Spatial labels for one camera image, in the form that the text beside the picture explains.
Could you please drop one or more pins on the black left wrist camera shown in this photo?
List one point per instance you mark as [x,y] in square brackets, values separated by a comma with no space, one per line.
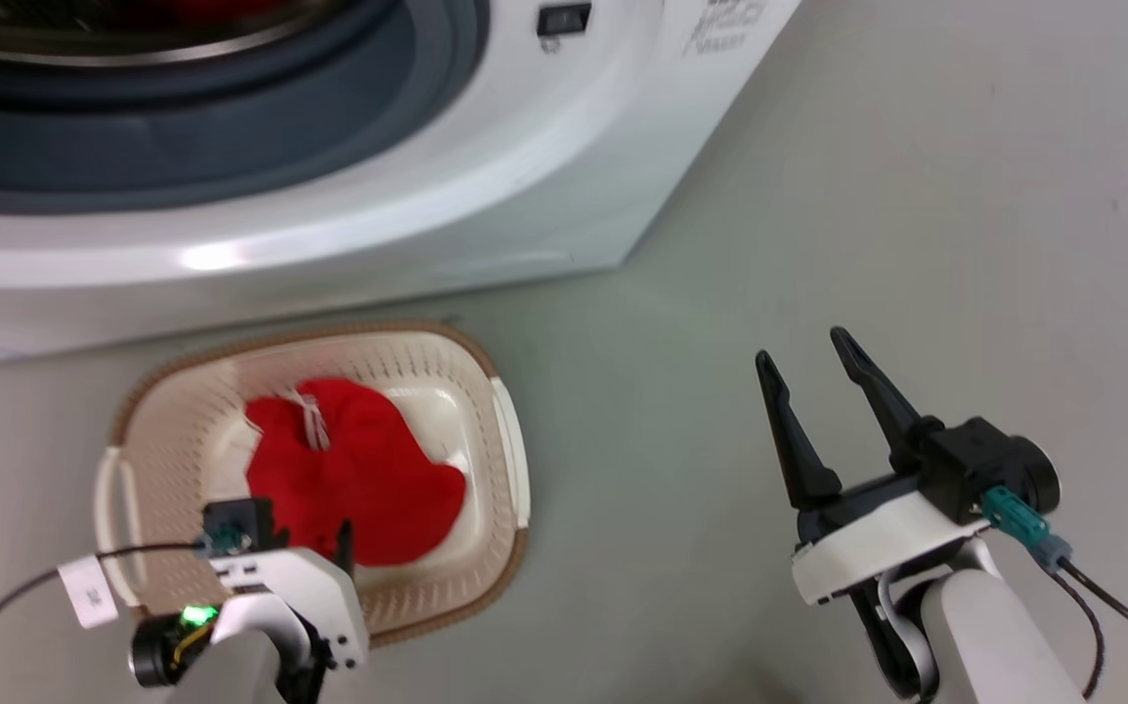
[246,523]

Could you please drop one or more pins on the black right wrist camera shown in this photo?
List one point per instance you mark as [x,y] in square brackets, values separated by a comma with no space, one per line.
[984,464]

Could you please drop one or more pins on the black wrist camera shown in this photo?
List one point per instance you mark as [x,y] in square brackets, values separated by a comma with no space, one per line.
[984,464]
[246,523]

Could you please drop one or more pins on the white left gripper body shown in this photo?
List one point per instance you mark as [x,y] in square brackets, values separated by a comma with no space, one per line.
[325,596]

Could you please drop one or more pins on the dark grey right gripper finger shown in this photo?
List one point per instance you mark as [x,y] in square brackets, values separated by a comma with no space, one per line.
[882,396]
[799,450]

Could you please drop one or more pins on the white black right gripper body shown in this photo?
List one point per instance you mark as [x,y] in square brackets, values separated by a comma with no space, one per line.
[877,548]

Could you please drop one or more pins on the beige plastic laundry basket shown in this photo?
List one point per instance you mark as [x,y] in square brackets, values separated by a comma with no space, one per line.
[173,430]

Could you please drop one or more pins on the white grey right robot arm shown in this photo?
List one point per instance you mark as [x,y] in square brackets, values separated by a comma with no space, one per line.
[984,636]

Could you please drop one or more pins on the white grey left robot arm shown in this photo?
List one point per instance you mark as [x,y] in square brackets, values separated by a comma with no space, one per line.
[232,665]

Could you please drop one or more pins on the red garment with white tag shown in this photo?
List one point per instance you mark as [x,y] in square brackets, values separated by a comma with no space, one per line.
[378,479]

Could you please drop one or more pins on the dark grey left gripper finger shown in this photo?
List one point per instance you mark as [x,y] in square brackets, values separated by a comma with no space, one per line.
[344,548]

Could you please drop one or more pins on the white front-load washing machine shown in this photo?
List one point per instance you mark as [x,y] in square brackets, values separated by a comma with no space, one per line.
[525,176]

